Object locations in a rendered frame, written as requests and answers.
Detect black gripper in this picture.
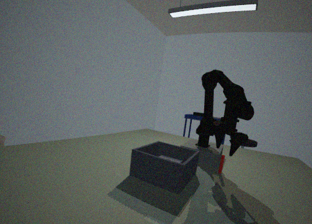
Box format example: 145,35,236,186
212,115,248,156

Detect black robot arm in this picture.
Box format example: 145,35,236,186
195,69,254,148

